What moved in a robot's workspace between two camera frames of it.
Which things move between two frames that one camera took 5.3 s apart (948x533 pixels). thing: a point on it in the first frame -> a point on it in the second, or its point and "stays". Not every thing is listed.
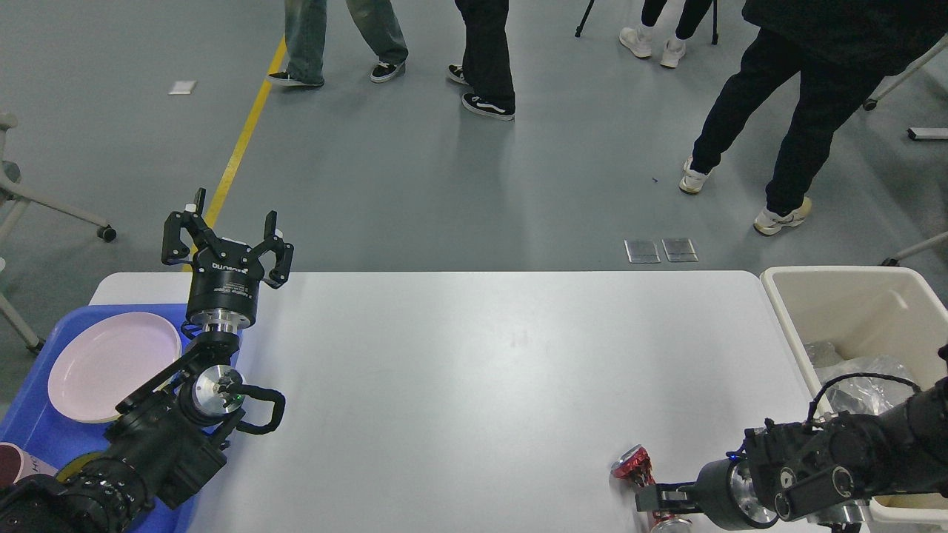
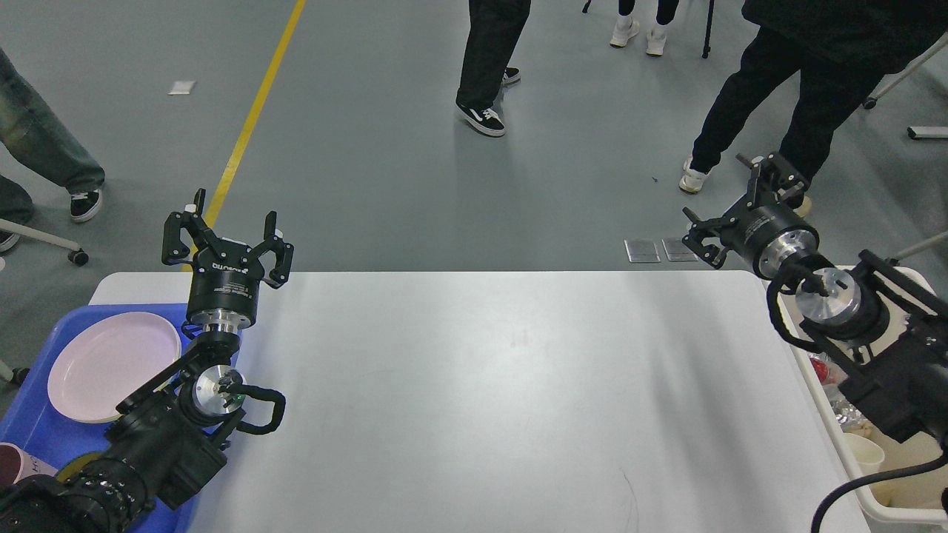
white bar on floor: [928, 133] stays
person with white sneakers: [639, 41] -> [626, 27]
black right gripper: [723, 492] -> [771, 235]
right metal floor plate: [679, 250] stays
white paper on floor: [183, 87] stays
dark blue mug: [75, 466] stays
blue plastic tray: [32, 420] stays
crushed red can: [634, 463] -> [819, 362]
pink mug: [15, 463] stays
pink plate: [107, 359] stays
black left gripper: [224, 286] stays
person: [304, 31] -> [29, 132]
